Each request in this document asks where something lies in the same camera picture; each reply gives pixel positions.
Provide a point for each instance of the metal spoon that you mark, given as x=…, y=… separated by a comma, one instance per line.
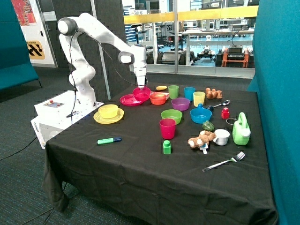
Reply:
x=225, y=103

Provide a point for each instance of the pink plastic plate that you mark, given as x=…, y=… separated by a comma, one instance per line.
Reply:
x=130, y=100

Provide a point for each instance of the green toy pepper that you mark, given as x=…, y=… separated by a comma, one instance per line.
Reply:
x=208, y=126

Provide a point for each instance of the green highlighter pen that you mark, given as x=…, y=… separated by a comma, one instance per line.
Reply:
x=109, y=140

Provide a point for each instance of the green toy watering can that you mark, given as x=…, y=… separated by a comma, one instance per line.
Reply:
x=241, y=131

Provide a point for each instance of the red toy block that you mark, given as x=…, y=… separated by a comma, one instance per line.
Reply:
x=225, y=114

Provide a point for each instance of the pink plastic bowl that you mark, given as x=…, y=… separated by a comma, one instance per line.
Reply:
x=141, y=94

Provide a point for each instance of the orange plastic bowl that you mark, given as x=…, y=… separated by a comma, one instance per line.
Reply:
x=158, y=99

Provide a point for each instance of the red wall poster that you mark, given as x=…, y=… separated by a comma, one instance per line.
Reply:
x=24, y=12

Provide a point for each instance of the blue plastic pan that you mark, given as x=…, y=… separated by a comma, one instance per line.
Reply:
x=200, y=114

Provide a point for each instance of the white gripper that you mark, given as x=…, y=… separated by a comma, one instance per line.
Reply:
x=140, y=73

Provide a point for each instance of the yellow plastic cup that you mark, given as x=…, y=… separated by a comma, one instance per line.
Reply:
x=198, y=98

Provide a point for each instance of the yellow black station sign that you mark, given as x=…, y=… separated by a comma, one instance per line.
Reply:
x=35, y=50

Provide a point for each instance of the yellow plastic plate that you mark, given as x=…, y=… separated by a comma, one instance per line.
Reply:
x=99, y=119

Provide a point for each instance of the teal sofa left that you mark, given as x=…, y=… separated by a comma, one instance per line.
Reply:
x=15, y=66

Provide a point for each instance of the green toy block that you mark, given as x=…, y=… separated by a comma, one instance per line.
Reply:
x=167, y=149

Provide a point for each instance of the brown plush dog near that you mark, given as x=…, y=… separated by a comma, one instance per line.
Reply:
x=202, y=141

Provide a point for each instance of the metal fork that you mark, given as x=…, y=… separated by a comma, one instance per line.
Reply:
x=236, y=158

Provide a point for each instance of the green plastic cup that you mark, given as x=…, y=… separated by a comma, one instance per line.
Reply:
x=173, y=91

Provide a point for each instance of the purple plastic bowl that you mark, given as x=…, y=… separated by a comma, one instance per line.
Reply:
x=180, y=103

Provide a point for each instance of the black tablecloth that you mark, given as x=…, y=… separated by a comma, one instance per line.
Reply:
x=135, y=177

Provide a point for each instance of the teal partition right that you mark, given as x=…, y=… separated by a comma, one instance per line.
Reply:
x=276, y=45

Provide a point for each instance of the pink square tray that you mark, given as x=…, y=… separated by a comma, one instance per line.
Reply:
x=156, y=93

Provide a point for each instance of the white ceramic cup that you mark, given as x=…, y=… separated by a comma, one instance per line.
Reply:
x=222, y=137

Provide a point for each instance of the blue plastic cup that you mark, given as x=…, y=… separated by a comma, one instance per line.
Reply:
x=189, y=93

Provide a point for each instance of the green plastic bowl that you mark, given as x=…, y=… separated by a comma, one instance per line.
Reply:
x=172, y=114

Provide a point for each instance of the pink plastic cup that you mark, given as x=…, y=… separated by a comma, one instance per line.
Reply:
x=167, y=128

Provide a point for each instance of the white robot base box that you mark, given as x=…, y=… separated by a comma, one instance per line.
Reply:
x=60, y=112

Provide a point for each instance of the brown teddy bear far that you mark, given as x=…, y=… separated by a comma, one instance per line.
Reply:
x=213, y=93

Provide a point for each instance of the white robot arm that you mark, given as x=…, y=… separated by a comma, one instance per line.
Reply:
x=70, y=28

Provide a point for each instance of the yellow plastic bowl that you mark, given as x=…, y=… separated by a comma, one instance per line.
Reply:
x=108, y=111

